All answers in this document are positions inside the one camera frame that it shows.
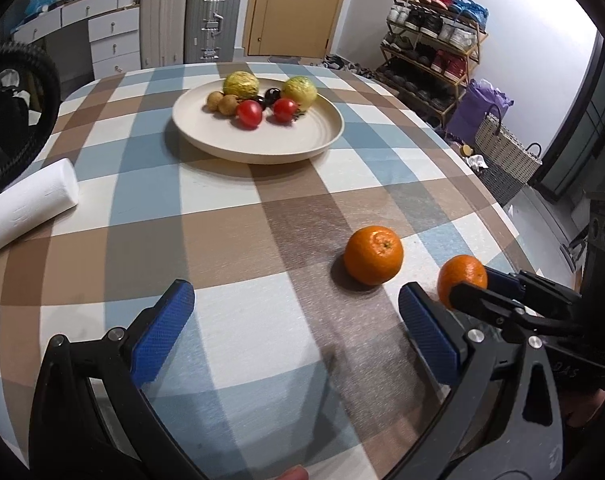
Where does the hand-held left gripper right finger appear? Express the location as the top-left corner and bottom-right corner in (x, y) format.
(383, 281), (566, 480)

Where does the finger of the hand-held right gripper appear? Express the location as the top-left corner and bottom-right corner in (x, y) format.
(487, 267), (582, 314)
(450, 282), (583, 342)

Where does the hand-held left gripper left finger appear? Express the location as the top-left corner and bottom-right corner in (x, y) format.
(30, 280), (208, 480)

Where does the orange mandarin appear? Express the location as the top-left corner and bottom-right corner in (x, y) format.
(437, 255), (488, 310)
(344, 225), (405, 287)

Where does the beige round plate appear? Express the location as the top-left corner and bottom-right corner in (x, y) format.
(171, 76), (345, 165)

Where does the wrinkled golden yellow fruit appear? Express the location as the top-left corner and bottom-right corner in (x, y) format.
(223, 72), (260, 99)

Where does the yellow-green round fruit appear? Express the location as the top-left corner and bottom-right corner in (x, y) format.
(281, 76), (318, 112)

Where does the person's right hand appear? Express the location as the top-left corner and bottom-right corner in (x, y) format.
(564, 389), (605, 429)

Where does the dark grey woven basket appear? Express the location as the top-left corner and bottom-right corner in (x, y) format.
(477, 162), (526, 207)

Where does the dark glass sliding door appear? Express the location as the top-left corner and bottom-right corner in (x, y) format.
(537, 35), (605, 206)

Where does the light woven basket bag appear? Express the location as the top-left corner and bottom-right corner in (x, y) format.
(475, 105), (543, 183)

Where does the white paper towel roll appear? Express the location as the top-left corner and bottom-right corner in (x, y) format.
(0, 158), (80, 252)

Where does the purple bag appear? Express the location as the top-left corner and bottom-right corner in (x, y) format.
(447, 78), (514, 143)

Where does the red tomato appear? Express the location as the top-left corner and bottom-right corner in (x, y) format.
(236, 100), (263, 130)
(272, 98), (299, 123)

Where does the shoe rack with shoes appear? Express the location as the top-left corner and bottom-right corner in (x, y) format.
(375, 0), (488, 128)

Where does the pile of shoes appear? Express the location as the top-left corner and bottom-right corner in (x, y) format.
(323, 54), (373, 77)

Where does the white drawer cabinet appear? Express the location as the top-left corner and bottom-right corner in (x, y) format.
(2, 0), (143, 81)

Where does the beige ribbed suitcase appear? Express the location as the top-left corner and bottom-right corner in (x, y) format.
(139, 0), (188, 68)

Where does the grey metal suitcase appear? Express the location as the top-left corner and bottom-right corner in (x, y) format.
(184, 0), (243, 64)

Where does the wooden door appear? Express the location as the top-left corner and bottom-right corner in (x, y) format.
(242, 0), (356, 58)

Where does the blue plastic bag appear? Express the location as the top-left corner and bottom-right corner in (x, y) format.
(25, 0), (66, 16)

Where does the black corrugated hose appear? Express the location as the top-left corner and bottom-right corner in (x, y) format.
(0, 42), (62, 186)

